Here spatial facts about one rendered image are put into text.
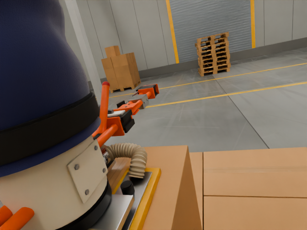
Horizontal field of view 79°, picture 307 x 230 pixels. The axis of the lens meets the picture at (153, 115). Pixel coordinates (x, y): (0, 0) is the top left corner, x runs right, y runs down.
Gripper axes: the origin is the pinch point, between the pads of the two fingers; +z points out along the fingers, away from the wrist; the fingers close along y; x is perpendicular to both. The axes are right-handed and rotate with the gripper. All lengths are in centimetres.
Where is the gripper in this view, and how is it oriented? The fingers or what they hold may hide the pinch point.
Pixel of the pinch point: (116, 120)
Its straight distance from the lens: 60.2
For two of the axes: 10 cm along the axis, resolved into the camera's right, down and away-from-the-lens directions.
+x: -2.4, 3.7, -9.0
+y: 2.0, 9.2, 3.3
